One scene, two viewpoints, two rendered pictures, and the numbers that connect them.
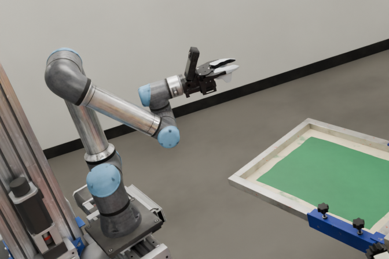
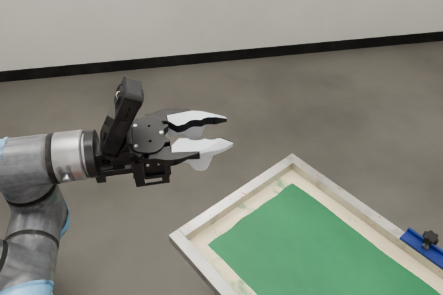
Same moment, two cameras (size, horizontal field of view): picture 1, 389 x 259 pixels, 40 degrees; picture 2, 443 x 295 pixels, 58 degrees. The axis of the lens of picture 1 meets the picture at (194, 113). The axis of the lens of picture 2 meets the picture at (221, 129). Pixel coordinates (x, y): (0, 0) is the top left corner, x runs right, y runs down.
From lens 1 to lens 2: 136 cm
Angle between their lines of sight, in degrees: 15
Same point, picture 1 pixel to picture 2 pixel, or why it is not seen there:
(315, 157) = (295, 224)
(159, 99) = (22, 187)
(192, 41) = not seen: outside the picture
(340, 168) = (328, 257)
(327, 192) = not seen: outside the picture
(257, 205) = (201, 195)
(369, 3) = (352, 0)
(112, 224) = not seen: outside the picture
